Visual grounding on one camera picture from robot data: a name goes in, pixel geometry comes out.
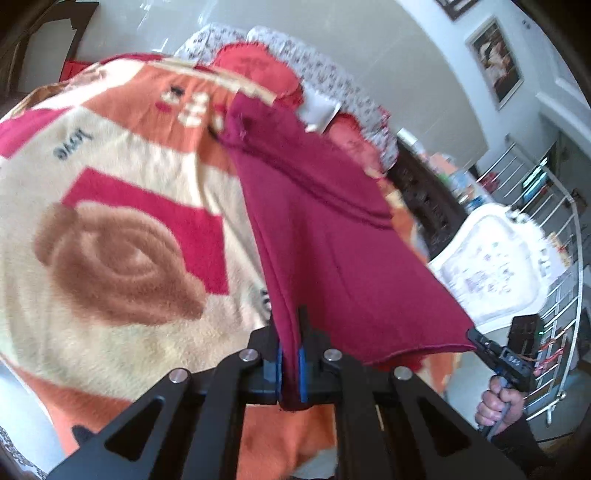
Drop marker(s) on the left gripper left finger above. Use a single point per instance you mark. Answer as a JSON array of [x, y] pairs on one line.
[[188, 425]]

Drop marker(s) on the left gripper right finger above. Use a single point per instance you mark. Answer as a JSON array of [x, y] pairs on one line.
[[390, 425]]

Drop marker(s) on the dark red garment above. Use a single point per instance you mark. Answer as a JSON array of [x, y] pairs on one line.
[[328, 248]]

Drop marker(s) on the dark sleeved right forearm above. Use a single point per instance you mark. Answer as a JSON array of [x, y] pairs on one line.
[[519, 445]]

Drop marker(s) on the person's right hand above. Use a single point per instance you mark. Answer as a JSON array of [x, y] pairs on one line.
[[499, 406]]

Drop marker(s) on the white ornate chair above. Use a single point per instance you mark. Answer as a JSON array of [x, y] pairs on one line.
[[501, 264]]

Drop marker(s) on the white cluttered table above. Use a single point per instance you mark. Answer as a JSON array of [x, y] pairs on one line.
[[461, 183]]

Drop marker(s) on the orange cream plush blanket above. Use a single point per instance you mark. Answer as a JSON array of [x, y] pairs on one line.
[[126, 247]]

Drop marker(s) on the metal stair railing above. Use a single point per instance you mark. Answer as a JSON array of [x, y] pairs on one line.
[[531, 185]]

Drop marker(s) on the white pillow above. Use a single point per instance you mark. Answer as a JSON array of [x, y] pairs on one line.
[[317, 110]]

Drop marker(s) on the floral quilt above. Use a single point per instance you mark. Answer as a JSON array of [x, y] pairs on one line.
[[316, 70]]

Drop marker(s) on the round red cushion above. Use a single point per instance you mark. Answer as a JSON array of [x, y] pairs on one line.
[[254, 61]]

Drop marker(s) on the dark wooden bed frame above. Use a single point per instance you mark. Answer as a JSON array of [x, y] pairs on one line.
[[429, 199]]

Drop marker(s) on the framed wall picture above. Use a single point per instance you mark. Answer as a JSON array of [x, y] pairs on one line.
[[454, 9], [493, 53]]

